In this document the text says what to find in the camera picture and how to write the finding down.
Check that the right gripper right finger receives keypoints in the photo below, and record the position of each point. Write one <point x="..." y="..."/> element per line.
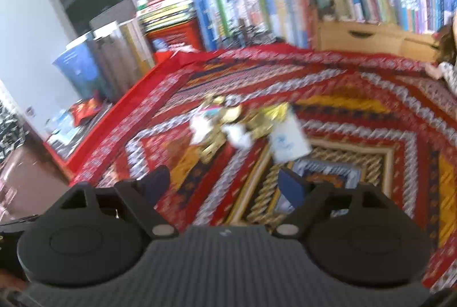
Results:
<point x="306" y="199"/>

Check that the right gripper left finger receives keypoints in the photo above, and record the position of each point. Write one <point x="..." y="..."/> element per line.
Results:
<point x="140" y="196"/>

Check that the white blue paper bag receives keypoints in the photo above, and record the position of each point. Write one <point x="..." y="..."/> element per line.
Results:
<point x="288" y="141"/>

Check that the small gold foil wrapper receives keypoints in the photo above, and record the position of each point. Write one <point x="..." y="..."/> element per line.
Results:
<point x="262" y="121"/>

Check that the white tissue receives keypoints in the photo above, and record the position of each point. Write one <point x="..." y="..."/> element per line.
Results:
<point x="238" y="136"/>

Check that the pink snack wrapper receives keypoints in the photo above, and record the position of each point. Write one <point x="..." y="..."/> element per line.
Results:
<point x="201" y="123"/>

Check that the red snack bag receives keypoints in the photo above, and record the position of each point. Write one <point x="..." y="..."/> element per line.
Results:
<point x="84" y="110"/>

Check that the red patterned tablecloth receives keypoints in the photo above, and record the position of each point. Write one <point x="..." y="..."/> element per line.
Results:
<point x="226" y="123"/>

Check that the red plastic crate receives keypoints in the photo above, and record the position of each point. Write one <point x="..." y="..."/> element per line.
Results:
<point x="182" y="35"/>

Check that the miniature black bicycle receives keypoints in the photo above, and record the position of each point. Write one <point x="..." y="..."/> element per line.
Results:
<point x="248" y="36"/>

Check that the wooden drawer shelf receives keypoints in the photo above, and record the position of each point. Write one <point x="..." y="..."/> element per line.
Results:
<point x="375" y="39"/>

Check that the brown haired doll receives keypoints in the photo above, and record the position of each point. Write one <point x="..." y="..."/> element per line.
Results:
<point x="446" y="57"/>

